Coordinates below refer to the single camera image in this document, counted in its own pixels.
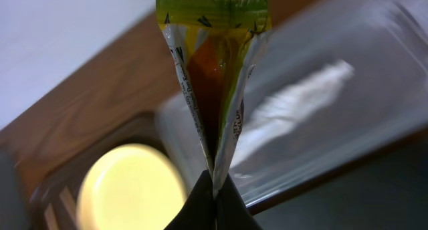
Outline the yellow plate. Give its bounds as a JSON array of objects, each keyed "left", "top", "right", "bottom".
[{"left": 76, "top": 144, "right": 187, "bottom": 230}]

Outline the dark brown serving tray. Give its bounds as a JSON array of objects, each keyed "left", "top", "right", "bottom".
[{"left": 30, "top": 112, "right": 165, "bottom": 229}]

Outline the clear plastic waste bin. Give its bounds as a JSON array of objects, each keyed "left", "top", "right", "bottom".
[{"left": 155, "top": 0, "right": 428, "bottom": 207}]

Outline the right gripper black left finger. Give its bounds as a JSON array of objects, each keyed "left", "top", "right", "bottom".
[{"left": 165, "top": 170, "right": 216, "bottom": 230}]

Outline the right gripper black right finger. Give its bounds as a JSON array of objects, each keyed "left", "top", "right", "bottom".
[{"left": 215, "top": 175, "right": 262, "bottom": 230}]

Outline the wooden chopstick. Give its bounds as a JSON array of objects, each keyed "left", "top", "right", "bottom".
[
  {"left": 60, "top": 187, "right": 76, "bottom": 225},
  {"left": 43, "top": 203, "right": 60, "bottom": 230}
]

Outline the green yellow snack wrapper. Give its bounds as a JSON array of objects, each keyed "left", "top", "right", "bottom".
[{"left": 156, "top": 0, "right": 272, "bottom": 194}]

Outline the clear plastic wrap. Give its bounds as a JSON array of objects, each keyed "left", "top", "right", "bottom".
[{"left": 231, "top": 60, "right": 354, "bottom": 168}]

